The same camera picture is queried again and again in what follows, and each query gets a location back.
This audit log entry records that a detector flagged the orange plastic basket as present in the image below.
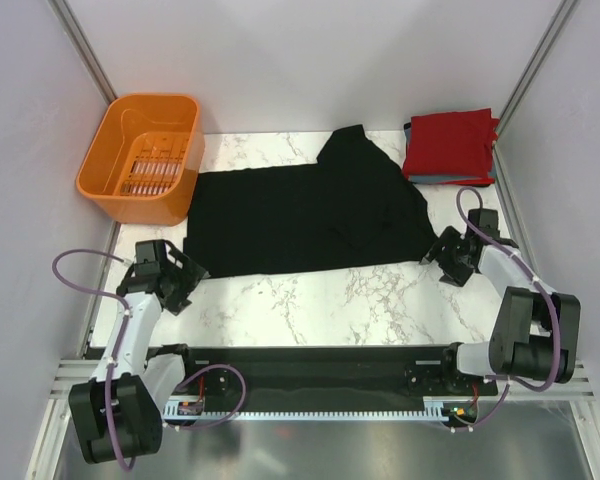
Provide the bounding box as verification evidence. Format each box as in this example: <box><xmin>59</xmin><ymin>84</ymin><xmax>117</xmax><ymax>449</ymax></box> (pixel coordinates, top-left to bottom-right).
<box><xmin>76</xmin><ymin>93</ymin><xmax>205</xmax><ymax>226</ymax></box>

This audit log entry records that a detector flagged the left aluminium frame post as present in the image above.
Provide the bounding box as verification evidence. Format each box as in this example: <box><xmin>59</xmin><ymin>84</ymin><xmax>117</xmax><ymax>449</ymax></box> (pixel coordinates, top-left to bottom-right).
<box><xmin>48</xmin><ymin>0</ymin><xmax>117</xmax><ymax>104</ymax></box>

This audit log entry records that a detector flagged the folded grey blue t shirt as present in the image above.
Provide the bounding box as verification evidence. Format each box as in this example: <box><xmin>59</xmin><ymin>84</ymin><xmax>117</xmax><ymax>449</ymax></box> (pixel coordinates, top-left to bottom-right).
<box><xmin>403</xmin><ymin>119</ymin><xmax>497</xmax><ymax>187</ymax></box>

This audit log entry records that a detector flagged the aluminium frame post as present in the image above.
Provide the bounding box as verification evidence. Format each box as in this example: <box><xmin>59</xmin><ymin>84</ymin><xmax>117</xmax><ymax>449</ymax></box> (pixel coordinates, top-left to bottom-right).
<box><xmin>48</xmin><ymin>0</ymin><xmax>117</xmax><ymax>104</ymax></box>
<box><xmin>497</xmin><ymin>0</ymin><xmax>580</xmax><ymax>136</ymax></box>

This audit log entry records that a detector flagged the right aluminium frame post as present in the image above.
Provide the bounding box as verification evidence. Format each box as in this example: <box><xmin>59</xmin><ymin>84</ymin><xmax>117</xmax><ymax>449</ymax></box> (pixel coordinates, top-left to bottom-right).
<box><xmin>497</xmin><ymin>0</ymin><xmax>580</xmax><ymax>136</ymax></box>

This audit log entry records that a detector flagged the white slotted cable duct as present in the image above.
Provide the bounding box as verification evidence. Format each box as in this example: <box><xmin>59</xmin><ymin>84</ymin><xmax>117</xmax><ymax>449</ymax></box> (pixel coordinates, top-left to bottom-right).
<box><xmin>163</xmin><ymin>397</ymin><xmax>476</xmax><ymax>422</ymax></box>

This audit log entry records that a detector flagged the folded red t shirt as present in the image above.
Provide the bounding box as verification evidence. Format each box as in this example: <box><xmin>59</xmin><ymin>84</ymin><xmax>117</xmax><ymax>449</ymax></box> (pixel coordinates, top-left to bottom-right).
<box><xmin>404</xmin><ymin>108</ymin><xmax>500</xmax><ymax>178</ymax></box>

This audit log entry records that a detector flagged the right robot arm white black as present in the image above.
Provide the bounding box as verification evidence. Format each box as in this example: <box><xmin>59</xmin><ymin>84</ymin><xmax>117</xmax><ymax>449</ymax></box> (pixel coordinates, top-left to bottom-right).
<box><xmin>422</xmin><ymin>208</ymin><xmax>581</xmax><ymax>394</ymax></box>

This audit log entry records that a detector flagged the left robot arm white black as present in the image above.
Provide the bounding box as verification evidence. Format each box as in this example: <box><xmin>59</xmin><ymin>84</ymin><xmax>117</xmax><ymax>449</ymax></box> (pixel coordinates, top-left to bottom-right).
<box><xmin>68</xmin><ymin>239</ymin><xmax>208</xmax><ymax>471</ymax></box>

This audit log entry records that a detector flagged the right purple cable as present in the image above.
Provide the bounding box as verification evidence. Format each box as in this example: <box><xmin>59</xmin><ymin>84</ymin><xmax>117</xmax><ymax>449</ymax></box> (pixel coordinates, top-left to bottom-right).
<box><xmin>444</xmin><ymin>187</ymin><xmax>564</xmax><ymax>435</ymax></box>

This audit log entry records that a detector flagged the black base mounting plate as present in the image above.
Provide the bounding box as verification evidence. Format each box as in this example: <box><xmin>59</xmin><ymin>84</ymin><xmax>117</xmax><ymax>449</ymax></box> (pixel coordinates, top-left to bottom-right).
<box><xmin>175</xmin><ymin>344</ymin><xmax>498</xmax><ymax>412</ymax></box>

